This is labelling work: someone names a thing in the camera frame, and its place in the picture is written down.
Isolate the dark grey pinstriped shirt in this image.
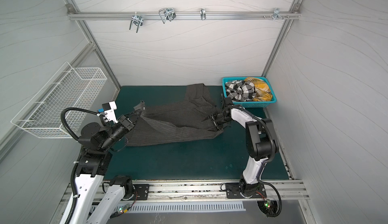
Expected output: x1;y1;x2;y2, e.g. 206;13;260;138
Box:
125;83;224;147

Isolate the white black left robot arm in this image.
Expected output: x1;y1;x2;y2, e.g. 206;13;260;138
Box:
60;107;142;224

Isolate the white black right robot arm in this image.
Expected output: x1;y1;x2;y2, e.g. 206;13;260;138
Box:
210;98;278;198

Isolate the black white checkered shirt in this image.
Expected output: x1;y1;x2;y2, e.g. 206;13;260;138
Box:
225;80;256;102

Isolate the yellow plaid shirt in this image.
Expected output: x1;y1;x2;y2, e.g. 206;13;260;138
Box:
244;77;273;102

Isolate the white slotted vent strip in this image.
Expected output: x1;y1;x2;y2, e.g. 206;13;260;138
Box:
126;201;246;213

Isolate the metal u-bolt clamp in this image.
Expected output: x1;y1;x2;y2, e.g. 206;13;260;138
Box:
129;14;143;33

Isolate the metal double hook clamp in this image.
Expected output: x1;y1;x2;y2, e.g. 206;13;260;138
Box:
158;8;176;24

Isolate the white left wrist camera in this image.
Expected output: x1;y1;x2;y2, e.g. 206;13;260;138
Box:
101;101;118;124

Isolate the white wire wall basket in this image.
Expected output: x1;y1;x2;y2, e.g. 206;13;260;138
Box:
11;62;107;139

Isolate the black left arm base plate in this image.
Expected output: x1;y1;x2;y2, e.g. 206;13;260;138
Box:
131;184;150;201

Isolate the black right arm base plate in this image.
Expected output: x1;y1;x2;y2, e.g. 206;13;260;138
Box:
220;182;267;199

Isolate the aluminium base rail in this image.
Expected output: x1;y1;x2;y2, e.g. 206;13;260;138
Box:
60;180;310;203

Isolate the aluminium top cross rail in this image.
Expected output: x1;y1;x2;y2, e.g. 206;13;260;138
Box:
68;10;302;21

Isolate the small metal ring clamp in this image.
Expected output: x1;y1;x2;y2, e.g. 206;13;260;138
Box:
200;8;206;21

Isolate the metal bracket with bolts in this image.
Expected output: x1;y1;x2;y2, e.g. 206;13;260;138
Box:
263;8;290;20

